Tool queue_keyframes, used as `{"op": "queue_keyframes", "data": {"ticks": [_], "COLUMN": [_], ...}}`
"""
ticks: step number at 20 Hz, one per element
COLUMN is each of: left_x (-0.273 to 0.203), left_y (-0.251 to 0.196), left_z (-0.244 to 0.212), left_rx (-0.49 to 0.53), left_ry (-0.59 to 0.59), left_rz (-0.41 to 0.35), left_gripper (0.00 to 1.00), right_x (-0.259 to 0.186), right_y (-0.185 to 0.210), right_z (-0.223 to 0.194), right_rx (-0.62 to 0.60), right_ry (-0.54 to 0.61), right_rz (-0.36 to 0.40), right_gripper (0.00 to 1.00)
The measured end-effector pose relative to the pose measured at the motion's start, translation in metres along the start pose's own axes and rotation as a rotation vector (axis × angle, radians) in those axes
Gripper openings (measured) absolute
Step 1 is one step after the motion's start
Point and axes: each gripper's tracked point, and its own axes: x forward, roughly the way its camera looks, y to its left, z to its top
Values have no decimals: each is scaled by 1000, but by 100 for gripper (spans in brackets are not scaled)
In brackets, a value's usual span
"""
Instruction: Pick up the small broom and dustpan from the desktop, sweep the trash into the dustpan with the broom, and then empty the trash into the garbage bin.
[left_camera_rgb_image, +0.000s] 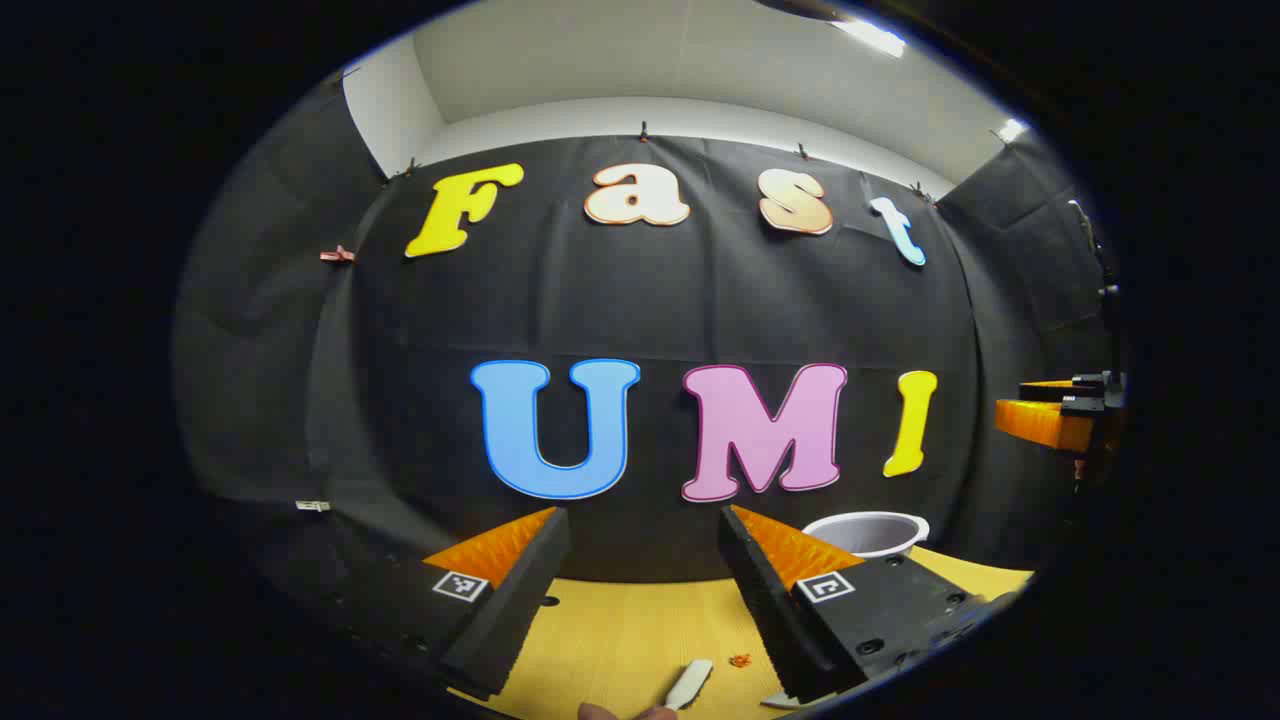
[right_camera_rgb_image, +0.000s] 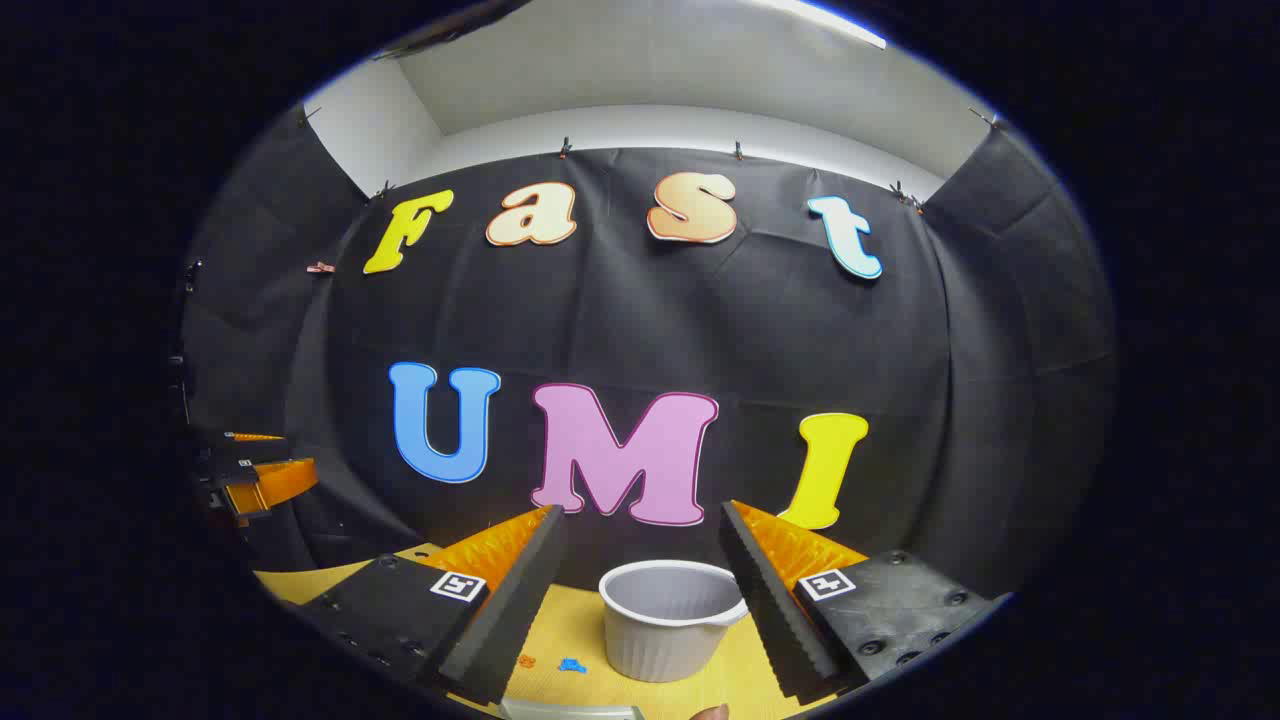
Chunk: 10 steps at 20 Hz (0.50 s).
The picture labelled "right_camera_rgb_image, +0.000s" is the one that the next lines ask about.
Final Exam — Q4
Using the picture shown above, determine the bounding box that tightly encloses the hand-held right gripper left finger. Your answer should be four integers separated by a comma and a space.
300, 505, 569, 706

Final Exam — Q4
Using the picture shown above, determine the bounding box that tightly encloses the small white dustpan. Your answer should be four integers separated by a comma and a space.
498, 698, 646, 720

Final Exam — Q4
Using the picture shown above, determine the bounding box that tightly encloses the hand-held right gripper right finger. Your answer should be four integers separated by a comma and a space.
718, 500, 1011, 706

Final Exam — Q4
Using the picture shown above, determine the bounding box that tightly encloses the white ribbed garbage bin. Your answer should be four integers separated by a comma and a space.
598, 560, 751, 684

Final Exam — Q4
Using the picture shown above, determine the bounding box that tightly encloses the wooden desktop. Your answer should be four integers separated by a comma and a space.
253, 543, 871, 720

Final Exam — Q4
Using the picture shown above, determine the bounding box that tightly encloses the black backdrop cloth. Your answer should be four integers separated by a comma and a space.
180, 105, 1116, 601

